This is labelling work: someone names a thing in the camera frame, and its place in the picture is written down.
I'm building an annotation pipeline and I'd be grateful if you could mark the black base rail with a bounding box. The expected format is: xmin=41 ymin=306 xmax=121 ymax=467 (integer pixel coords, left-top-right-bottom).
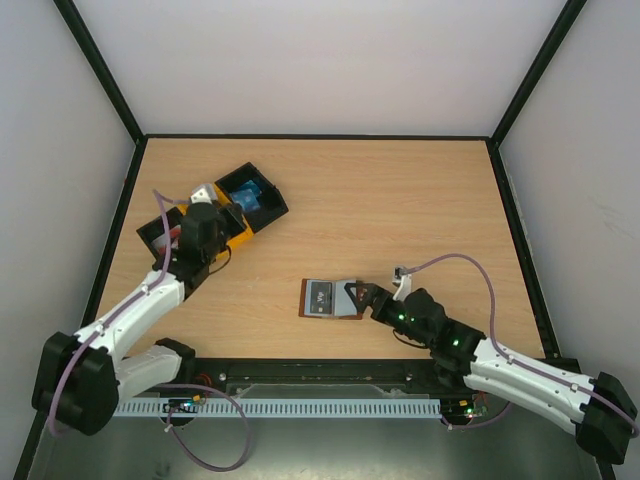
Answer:
xmin=191 ymin=358 xmax=473 ymax=398

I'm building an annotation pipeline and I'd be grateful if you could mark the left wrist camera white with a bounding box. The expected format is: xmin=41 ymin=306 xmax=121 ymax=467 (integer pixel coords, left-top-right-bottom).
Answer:
xmin=190 ymin=183 xmax=218 ymax=204

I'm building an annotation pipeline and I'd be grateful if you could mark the grey VIP card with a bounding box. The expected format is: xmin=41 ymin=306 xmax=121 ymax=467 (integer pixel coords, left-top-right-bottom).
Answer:
xmin=302 ymin=279 xmax=335 ymax=318

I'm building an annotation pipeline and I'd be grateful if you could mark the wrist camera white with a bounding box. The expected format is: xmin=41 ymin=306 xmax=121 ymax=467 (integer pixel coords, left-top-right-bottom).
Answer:
xmin=190 ymin=183 xmax=218 ymax=204
xmin=392 ymin=266 xmax=412 ymax=301

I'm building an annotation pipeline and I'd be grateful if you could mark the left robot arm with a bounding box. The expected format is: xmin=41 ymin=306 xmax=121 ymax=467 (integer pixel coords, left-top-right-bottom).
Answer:
xmin=31 ymin=201 xmax=246 ymax=435

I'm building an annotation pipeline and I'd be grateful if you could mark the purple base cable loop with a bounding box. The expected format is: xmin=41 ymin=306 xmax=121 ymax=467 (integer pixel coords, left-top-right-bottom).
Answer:
xmin=162 ymin=383 xmax=251 ymax=472

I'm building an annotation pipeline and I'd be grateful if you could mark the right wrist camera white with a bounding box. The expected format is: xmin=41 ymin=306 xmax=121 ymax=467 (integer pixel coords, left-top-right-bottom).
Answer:
xmin=392 ymin=266 xmax=412 ymax=301

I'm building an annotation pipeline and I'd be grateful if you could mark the slotted cable duct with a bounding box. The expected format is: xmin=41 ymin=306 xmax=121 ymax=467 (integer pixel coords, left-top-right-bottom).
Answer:
xmin=114 ymin=397 xmax=441 ymax=419

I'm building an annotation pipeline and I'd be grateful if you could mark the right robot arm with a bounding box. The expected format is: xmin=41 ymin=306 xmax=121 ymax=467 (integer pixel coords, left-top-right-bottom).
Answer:
xmin=344 ymin=281 xmax=639 ymax=465

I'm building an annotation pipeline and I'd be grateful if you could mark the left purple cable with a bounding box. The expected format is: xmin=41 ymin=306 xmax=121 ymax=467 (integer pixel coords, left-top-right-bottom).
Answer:
xmin=47 ymin=188 xmax=194 ymax=437

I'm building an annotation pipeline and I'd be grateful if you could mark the brown leather card holder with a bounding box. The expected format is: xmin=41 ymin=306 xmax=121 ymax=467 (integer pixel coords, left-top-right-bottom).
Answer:
xmin=298 ymin=278 xmax=362 ymax=320

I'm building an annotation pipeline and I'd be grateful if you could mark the yellow bin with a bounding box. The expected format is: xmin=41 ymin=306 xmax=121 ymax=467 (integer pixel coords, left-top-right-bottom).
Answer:
xmin=174 ymin=183 xmax=253 ymax=248

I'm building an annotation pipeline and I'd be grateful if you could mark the black frame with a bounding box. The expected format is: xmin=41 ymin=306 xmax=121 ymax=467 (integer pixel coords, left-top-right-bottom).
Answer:
xmin=54 ymin=1 xmax=586 ymax=361

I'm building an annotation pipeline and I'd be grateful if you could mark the black bin left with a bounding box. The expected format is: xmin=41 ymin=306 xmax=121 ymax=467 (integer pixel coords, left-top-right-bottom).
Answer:
xmin=137 ymin=206 xmax=186 ymax=259

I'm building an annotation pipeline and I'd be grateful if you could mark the red white card in bin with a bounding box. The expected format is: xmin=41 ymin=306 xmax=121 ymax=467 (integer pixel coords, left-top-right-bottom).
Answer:
xmin=153 ymin=225 xmax=182 ymax=254

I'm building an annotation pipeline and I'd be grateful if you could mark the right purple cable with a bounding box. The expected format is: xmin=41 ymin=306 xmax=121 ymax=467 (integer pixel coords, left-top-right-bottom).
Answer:
xmin=402 ymin=253 xmax=640 ymax=436

